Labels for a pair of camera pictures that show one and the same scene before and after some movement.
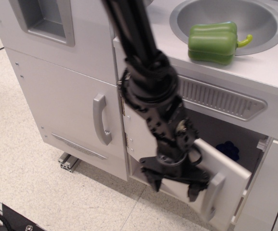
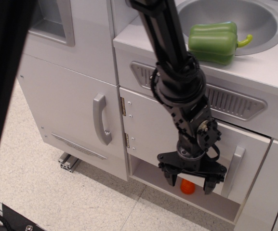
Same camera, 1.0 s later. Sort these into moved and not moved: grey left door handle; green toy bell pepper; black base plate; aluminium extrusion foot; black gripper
Moved: black gripper
Not moved: green toy bell pepper; grey left door handle; aluminium extrusion foot; black base plate
